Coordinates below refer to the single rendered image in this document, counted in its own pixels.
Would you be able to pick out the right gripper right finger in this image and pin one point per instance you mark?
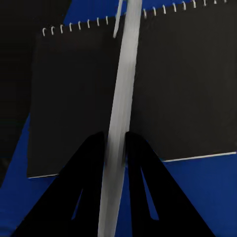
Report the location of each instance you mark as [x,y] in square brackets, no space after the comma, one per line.
[177,216]

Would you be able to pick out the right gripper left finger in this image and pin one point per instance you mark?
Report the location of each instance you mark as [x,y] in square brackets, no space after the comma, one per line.
[51,215]

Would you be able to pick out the folder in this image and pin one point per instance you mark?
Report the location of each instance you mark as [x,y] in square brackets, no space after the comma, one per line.
[209,183]

